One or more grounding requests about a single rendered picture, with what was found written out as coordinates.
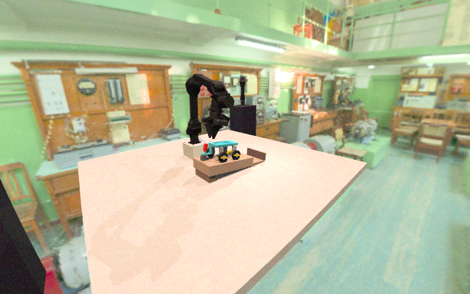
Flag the teal wheeled trolley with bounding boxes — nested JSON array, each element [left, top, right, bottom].
[[201, 140, 241, 162]]

